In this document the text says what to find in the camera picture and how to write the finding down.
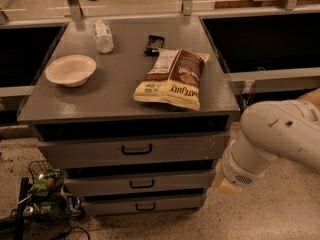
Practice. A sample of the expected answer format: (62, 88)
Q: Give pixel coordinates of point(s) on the grey top drawer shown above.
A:
(98, 153)

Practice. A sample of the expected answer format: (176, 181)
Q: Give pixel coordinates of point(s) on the grey bottom drawer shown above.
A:
(144, 204)

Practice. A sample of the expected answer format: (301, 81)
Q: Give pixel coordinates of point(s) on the clear plastic water bottle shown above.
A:
(103, 37)

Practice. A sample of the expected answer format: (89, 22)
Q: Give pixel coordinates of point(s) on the green snack bag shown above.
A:
(49, 182)

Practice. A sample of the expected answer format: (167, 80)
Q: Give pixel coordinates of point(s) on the brown cardboard box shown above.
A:
(312, 97)

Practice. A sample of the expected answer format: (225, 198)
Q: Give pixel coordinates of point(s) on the white paper bowl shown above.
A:
(70, 71)

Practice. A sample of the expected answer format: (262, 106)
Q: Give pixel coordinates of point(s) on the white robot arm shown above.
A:
(269, 131)

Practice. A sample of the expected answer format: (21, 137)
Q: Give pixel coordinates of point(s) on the blue soda can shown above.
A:
(74, 204)

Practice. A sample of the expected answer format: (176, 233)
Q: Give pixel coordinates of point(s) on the brown cream chip bag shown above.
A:
(174, 79)

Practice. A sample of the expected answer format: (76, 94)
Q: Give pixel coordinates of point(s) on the grey drawer cabinet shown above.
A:
(104, 108)

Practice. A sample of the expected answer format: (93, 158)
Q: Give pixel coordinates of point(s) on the grey drawer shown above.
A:
(140, 183)
(144, 204)
(98, 153)

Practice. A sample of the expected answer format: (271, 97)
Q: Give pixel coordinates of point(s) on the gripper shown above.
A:
(236, 173)

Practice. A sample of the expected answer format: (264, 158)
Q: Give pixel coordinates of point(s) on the black snack bar wrapper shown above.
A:
(154, 44)

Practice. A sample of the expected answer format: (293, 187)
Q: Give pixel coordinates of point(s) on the black wire basket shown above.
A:
(38, 169)

